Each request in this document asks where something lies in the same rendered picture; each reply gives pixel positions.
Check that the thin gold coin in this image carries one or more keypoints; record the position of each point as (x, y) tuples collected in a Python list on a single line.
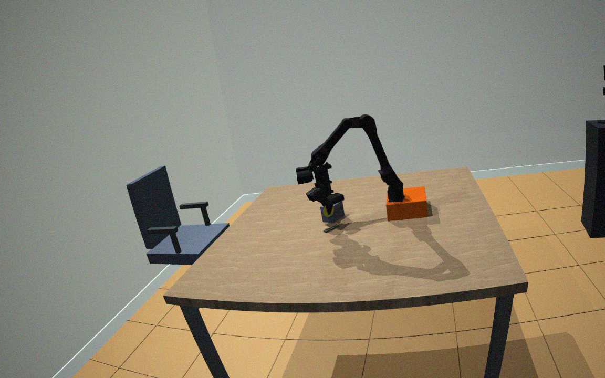
[(325, 212)]

